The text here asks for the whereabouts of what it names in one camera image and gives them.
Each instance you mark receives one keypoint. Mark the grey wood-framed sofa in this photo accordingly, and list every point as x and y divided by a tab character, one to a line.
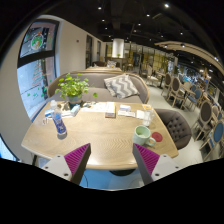
96	80

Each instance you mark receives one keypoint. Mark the blue and white packet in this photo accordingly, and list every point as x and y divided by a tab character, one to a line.
49	113

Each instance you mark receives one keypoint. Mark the grey white chevron cushion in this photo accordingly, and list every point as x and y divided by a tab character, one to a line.
121	86

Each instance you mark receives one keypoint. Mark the group of dining chairs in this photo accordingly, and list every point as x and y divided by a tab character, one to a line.
205	115

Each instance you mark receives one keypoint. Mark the light blue tissue pack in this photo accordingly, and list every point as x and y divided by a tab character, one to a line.
75	110

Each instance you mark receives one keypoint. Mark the pill blister pack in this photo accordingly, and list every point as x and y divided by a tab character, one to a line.
45	121

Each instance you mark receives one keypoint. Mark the flat round red coaster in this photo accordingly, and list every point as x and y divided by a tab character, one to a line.
157	137

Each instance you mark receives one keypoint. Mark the white round column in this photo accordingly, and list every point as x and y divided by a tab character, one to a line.
118	48

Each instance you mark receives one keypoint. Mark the white and blue booklet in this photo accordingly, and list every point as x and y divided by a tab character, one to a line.
126	111

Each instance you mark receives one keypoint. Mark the black-framed decorated window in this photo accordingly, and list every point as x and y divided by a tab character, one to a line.
35	73

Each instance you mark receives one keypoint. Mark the grey tufted armchair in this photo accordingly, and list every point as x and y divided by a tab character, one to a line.
176	128

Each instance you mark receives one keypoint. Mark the white cardboard box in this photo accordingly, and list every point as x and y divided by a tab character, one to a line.
110	110

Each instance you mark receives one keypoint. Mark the green potted plant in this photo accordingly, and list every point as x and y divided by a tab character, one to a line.
72	87

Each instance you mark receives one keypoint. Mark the light green mug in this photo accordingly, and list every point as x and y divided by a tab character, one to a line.
141	135

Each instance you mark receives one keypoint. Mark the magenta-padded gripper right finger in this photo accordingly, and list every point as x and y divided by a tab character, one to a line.
146	158

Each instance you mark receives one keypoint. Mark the white paper leaflets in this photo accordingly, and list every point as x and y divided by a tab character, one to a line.
95	107

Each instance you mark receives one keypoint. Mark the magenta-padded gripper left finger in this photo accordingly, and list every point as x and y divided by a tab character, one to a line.
77	158

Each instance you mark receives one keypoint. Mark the group of ceiling lights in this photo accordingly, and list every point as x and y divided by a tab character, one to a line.
166	5

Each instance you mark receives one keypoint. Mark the clear blue-labelled water bottle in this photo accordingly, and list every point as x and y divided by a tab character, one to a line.
58	122

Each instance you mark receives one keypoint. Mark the clear plastic cup with straw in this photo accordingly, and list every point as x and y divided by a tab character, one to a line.
148	117

